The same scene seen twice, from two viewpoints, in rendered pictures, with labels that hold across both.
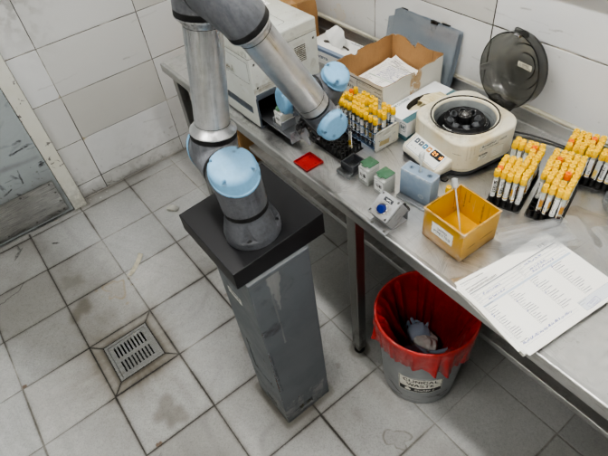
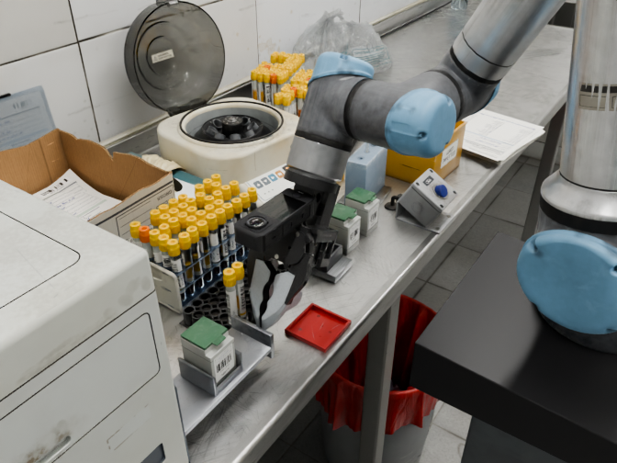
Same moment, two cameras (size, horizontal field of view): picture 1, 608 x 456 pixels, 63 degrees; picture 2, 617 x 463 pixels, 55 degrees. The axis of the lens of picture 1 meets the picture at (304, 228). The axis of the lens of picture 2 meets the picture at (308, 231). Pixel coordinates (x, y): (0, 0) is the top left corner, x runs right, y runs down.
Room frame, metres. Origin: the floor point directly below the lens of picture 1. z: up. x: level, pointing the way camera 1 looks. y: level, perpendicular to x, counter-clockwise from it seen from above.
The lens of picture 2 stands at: (1.48, 0.51, 1.46)
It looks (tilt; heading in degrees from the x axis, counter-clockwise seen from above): 34 degrees down; 246
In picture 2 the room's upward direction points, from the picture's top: straight up
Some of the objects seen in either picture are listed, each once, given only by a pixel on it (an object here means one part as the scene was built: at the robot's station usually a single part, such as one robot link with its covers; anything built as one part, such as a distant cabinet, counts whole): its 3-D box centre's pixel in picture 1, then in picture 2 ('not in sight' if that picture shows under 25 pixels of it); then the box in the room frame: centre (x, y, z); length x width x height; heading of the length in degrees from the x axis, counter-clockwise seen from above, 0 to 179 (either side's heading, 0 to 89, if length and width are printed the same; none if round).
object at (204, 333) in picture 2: not in sight; (206, 333); (1.39, 0.01, 0.98); 0.05 x 0.04 x 0.01; 122
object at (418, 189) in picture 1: (419, 185); (365, 175); (0.99, -0.33, 0.92); 0.10 x 0.07 x 0.10; 38
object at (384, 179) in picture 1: (384, 181); (361, 211); (1.05, -0.25, 0.91); 0.05 x 0.04 x 0.07; 122
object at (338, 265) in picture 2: (353, 165); (319, 256); (1.16, -0.18, 0.89); 0.09 x 0.05 x 0.04; 124
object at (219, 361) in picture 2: (283, 116); (208, 355); (1.39, 0.01, 0.95); 0.05 x 0.04 x 0.06; 122
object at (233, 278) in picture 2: (334, 128); (241, 273); (1.30, -0.14, 0.93); 0.17 x 0.09 x 0.11; 32
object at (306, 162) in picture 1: (308, 161); (318, 326); (1.22, -0.04, 0.88); 0.07 x 0.07 x 0.01; 32
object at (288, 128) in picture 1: (280, 119); (198, 381); (1.41, 0.02, 0.92); 0.21 x 0.07 x 0.05; 32
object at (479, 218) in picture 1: (460, 223); (420, 147); (0.84, -0.39, 0.93); 0.13 x 0.13 x 0.10; 29
